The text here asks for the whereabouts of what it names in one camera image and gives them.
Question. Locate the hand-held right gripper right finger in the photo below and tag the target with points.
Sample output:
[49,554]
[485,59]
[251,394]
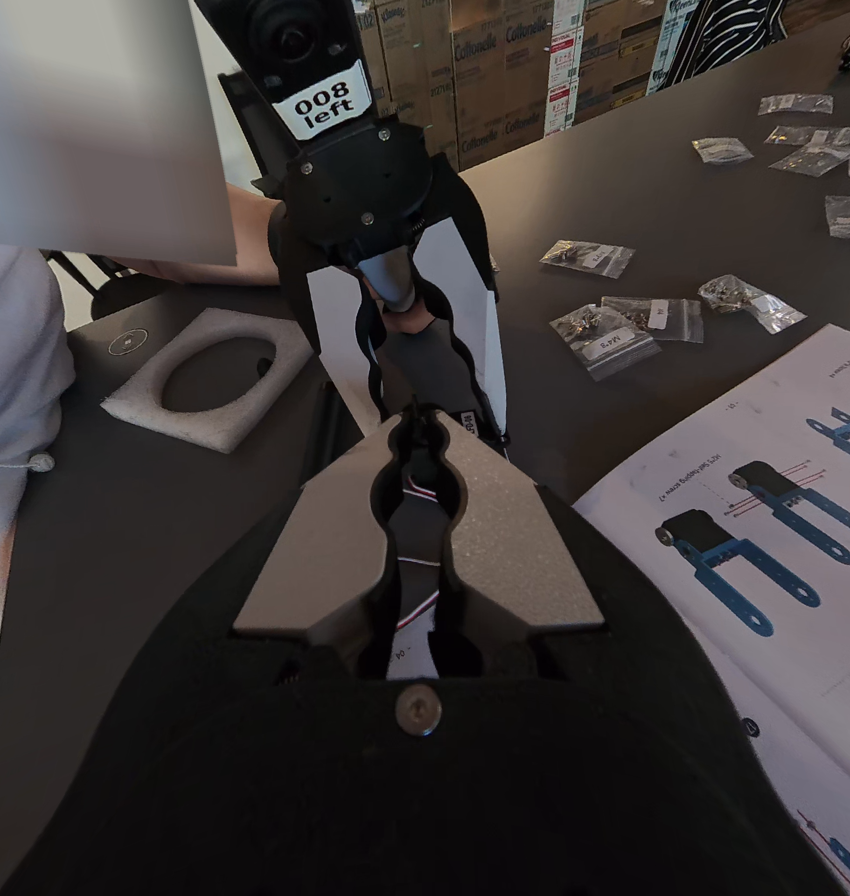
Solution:
[523,560]

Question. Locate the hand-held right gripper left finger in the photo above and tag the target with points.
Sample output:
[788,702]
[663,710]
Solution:
[313,560]

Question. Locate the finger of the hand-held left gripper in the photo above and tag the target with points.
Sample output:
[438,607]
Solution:
[337,315]
[477,315]

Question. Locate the small black servo motor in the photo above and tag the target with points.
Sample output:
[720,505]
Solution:
[469,425]

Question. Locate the person's left forearm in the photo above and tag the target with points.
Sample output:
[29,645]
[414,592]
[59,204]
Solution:
[257,238]

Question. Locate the dark grey desk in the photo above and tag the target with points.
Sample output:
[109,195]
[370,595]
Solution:
[607,420]

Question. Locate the person's left hand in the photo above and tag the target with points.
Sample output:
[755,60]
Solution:
[407,322]

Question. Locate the scattered small screw bags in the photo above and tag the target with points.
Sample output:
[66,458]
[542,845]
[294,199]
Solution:
[621,343]

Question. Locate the stack of cardboard boxes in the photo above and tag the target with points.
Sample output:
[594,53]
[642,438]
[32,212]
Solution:
[481,84]

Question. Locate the assembly instruction booklet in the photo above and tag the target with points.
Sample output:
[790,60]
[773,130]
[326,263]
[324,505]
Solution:
[747,434]

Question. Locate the person's white hoodie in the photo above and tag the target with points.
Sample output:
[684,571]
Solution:
[12,385]

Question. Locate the black-and-white striped jacket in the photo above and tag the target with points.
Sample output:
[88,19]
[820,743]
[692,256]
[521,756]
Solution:
[726,35]

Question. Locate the white foam packing frame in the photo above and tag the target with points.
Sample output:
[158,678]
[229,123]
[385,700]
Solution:
[138,399]

